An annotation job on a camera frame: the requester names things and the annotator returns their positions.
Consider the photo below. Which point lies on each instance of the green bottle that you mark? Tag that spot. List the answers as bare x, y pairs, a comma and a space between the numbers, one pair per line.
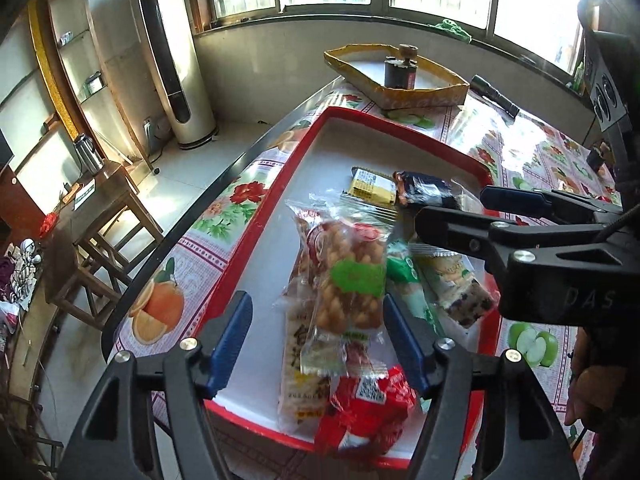
578, 79

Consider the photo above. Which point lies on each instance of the black cylindrical canister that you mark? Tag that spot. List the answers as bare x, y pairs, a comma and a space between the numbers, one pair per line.
399, 75

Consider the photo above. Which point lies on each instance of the black snack packet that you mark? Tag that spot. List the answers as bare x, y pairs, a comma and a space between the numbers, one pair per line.
425, 189

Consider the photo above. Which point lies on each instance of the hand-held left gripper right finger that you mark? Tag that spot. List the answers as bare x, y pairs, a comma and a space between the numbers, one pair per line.
405, 355

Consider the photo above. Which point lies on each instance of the black flashlight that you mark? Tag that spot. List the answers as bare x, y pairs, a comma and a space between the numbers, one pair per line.
495, 95

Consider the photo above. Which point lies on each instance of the green cloth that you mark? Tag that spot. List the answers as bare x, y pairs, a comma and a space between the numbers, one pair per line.
452, 29

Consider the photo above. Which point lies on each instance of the white tower air conditioner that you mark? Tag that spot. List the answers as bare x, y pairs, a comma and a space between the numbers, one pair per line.
190, 105

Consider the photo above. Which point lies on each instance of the green snack packet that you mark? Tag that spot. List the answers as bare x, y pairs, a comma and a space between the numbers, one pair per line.
407, 275

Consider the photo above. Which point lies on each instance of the clear fried dough twist packet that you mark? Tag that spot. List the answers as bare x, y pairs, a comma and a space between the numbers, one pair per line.
350, 290

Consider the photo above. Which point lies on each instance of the black white patterned cloth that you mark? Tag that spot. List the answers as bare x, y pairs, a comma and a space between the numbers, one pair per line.
22, 270

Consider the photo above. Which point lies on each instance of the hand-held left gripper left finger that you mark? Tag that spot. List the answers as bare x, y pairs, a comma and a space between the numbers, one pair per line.
230, 345

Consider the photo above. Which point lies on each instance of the long yellow white snack packet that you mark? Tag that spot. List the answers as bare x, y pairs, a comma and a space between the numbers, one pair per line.
300, 380

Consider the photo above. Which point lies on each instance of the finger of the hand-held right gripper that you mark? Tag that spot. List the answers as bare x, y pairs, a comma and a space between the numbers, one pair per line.
450, 230
520, 201

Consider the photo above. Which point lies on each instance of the clear rice cracker berry packet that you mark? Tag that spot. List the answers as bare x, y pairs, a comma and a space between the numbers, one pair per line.
460, 285

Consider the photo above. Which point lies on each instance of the yellow cardboard tray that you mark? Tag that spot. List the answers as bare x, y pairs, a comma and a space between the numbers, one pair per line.
360, 60

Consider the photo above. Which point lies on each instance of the metal kettle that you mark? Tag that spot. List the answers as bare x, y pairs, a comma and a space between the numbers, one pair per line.
89, 155

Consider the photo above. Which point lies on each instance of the yellow snack bar packet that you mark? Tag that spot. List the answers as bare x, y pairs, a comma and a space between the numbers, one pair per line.
372, 187

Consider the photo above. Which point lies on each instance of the fruit print tablecloth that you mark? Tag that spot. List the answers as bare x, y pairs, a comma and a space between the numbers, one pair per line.
210, 260

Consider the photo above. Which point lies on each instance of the wooden stool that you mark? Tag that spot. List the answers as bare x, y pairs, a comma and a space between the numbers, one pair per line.
105, 175

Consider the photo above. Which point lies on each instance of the red decoration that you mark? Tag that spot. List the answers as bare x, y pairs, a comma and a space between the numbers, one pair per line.
48, 223

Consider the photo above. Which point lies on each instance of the red snack packet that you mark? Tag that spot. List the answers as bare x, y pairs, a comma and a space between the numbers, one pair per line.
365, 410

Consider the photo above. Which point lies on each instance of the person's right hand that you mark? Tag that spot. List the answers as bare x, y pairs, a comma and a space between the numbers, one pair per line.
595, 392

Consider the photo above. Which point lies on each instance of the red rimmed white tray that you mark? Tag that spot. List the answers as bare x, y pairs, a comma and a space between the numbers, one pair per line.
320, 170

